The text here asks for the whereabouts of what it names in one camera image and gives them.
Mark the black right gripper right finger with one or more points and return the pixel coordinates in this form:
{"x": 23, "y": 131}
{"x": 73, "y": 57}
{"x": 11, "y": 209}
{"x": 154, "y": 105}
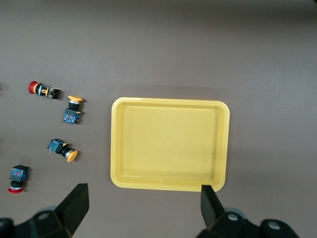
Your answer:
{"x": 210, "y": 213}

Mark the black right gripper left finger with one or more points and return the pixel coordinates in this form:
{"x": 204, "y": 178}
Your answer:
{"x": 74, "y": 210}

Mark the yellow mushroom push button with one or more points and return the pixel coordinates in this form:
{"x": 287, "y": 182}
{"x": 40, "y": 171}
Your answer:
{"x": 58, "y": 146}
{"x": 71, "y": 115}

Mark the red button blue-black body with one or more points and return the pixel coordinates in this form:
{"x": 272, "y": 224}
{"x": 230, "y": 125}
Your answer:
{"x": 18, "y": 173}

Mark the yellow plastic tray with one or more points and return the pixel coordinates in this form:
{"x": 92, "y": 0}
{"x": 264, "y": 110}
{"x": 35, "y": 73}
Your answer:
{"x": 168, "y": 143}

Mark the red button orange-striped body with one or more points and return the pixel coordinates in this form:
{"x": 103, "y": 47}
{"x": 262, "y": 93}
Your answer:
{"x": 43, "y": 91}

